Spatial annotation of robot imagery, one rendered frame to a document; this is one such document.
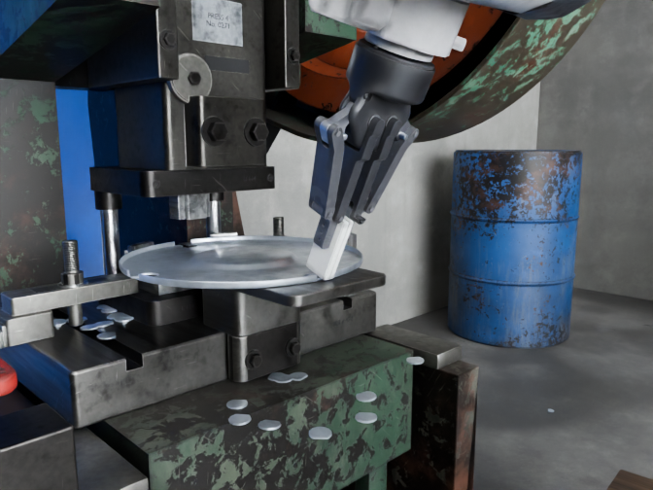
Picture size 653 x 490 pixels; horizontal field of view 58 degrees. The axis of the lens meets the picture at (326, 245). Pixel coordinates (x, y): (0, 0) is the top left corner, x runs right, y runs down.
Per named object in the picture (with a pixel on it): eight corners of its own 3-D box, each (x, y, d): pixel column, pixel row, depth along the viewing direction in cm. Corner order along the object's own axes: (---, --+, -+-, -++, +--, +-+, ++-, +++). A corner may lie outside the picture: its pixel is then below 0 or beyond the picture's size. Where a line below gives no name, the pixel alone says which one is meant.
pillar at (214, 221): (224, 263, 93) (222, 173, 90) (213, 265, 91) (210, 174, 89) (217, 262, 94) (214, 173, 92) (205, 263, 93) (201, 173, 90)
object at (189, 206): (213, 217, 81) (212, 190, 80) (182, 220, 78) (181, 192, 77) (200, 215, 83) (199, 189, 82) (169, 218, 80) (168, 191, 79)
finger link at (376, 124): (388, 120, 54) (378, 119, 53) (347, 227, 58) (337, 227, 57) (358, 103, 56) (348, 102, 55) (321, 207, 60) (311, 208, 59)
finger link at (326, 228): (345, 204, 58) (324, 206, 56) (329, 248, 60) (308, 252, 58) (334, 197, 59) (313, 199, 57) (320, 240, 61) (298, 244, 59)
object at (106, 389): (377, 330, 89) (378, 291, 88) (75, 431, 58) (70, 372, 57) (255, 294, 110) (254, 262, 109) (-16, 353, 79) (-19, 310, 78)
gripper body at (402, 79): (399, 58, 47) (361, 164, 51) (457, 68, 53) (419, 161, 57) (337, 29, 52) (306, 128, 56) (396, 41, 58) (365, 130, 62)
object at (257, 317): (388, 385, 68) (390, 269, 65) (295, 426, 58) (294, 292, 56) (254, 334, 85) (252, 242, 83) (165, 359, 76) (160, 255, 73)
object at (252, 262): (264, 234, 93) (264, 229, 93) (411, 261, 72) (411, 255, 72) (78, 260, 73) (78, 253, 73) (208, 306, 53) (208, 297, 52)
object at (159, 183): (279, 206, 82) (279, 166, 81) (146, 219, 69) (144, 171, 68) (214, 198, 94) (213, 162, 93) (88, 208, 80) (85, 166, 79)
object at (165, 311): (281, 297, 85) (280, 276, 84) (152, 327, 71) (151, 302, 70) (217, 278, 96) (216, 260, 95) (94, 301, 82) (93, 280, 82)
